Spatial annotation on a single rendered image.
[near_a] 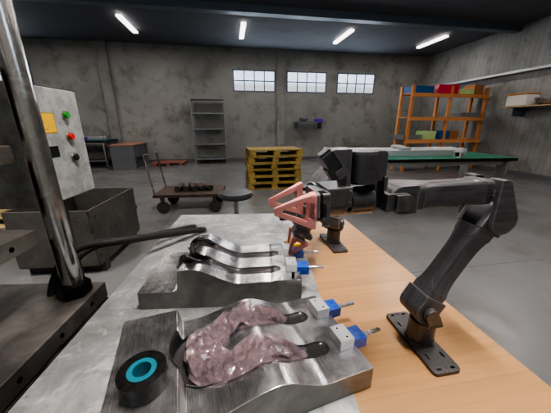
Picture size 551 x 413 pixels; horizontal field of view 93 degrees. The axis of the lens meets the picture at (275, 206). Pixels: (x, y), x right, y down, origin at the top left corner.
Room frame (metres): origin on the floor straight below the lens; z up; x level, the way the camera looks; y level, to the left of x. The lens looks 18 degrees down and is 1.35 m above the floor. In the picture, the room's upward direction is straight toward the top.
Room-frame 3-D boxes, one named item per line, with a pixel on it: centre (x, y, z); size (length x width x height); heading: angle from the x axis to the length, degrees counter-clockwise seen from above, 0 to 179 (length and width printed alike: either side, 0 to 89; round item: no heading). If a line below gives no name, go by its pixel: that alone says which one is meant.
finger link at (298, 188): (0.50, -0.03, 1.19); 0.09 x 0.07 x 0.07; 100
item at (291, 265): (0.76, -0.10, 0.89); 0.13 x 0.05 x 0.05; 93
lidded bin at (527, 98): (7.17, -6.33, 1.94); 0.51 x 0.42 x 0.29; 10
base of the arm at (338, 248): (1.14, -0.28, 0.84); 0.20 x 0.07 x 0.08; 10
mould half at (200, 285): (0.81, 0.17, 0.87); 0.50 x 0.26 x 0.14; 93
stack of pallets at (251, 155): (5.89, 0.07, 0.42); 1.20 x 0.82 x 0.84; 101
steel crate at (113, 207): (2.52, 2.00, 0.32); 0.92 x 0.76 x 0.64; 7
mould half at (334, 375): (0.46, 0.07, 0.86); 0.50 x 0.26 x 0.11; 110
